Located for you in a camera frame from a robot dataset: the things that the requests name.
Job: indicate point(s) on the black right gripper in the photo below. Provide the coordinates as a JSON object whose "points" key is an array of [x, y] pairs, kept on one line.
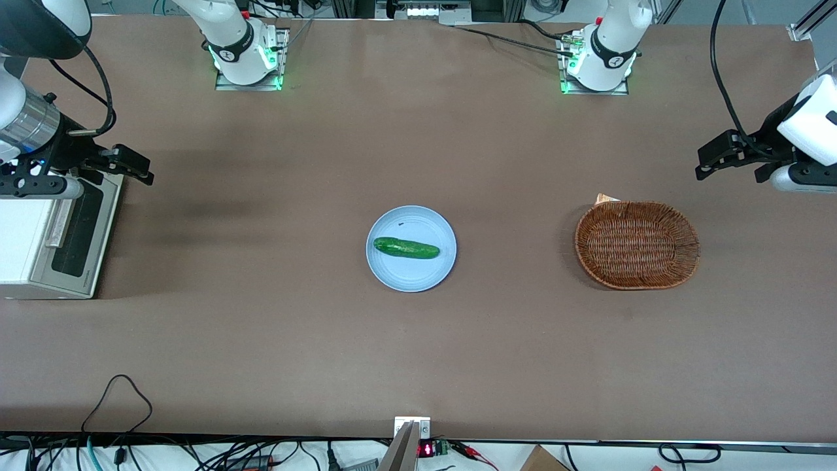
{"points": [[67, 150]]}

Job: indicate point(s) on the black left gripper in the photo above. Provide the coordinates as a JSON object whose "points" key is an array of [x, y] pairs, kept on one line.
{"points": [[769, 136]]}

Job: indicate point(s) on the grey glass oven door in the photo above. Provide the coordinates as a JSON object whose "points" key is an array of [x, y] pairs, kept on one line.
{"points": [[82, 229]]}

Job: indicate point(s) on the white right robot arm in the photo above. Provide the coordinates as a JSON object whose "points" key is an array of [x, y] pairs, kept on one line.
{"points": [[229, 39]]}

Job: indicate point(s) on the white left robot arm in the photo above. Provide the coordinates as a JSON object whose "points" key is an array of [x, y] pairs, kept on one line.
{"points": [[611, 39]]}

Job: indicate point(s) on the white toaster oven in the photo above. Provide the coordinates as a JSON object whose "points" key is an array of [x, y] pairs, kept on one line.
{"points": [[19, 248]]}

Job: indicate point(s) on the brown oval wicker basket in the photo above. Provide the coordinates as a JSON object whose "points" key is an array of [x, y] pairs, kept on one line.
{"points": [[637, 245]]}

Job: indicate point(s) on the orange paper basket tag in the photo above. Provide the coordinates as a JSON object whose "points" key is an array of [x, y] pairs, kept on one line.
{"points": [[605, 197]]}

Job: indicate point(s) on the green cucumber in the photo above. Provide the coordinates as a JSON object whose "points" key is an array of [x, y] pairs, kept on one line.
{"points": [[405, 248]]}

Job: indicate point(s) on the light blue round plate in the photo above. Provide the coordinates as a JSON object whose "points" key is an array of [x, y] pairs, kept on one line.
{"points": [[412, 271]]}

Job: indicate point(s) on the metal equipment box with lights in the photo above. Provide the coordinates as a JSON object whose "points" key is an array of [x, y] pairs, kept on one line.
{"points": [[428, 10]]}

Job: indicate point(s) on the brown cardboard box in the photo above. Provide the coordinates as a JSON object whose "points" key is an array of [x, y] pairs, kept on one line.
{"points": [[543, 461]]}

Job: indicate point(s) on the grey power adapter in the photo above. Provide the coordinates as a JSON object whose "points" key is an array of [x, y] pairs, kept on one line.
{"points": [[359, 466]]}

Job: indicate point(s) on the green terminal block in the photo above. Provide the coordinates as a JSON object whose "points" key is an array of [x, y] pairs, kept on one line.
{"points": [[443, 447]]}

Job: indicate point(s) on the red digit display module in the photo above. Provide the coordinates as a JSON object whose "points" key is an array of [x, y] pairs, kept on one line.
{"points": [[426, 449]]}

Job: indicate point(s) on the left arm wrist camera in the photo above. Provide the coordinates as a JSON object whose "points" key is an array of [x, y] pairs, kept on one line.
{"points": [[804, 178]]}

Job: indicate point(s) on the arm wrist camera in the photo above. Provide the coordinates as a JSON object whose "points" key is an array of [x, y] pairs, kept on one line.
{"points": [[39, 186], [804, 178]]}

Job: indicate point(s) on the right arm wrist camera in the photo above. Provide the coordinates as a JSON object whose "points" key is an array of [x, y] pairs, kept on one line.
{"points": [[39, 186]]}

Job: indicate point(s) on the aluminium frame profile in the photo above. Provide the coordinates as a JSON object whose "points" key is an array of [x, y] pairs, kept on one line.
{"points": [[811, 19]]}

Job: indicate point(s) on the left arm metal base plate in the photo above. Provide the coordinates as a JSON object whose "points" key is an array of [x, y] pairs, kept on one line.
{"points": [[567, 85]]}

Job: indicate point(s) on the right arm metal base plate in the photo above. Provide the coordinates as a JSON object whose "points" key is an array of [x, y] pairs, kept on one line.
{"points": [[281, 59]]}

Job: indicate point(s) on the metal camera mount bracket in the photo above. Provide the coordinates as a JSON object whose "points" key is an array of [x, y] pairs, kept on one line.
{"points": [[422, 425]]}

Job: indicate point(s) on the grey camera pole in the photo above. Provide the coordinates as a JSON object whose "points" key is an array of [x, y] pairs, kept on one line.
{"points": [[400, 451]]}

